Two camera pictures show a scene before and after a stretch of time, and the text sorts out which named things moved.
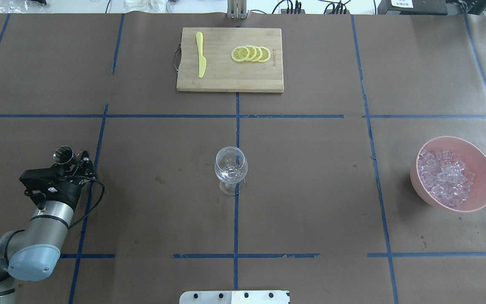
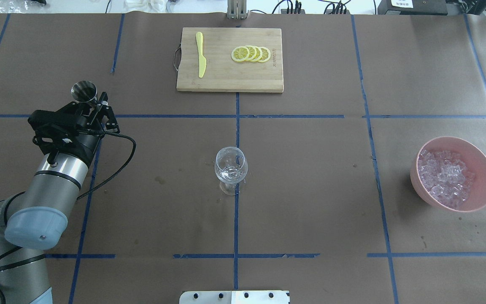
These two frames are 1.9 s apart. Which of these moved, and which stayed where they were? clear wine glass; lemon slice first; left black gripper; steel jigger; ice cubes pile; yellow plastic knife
Moved: steel jigger; left black gripper
Stayed: yellow plastic knife; ice cubes pile; clear wine glass; lemon slice first
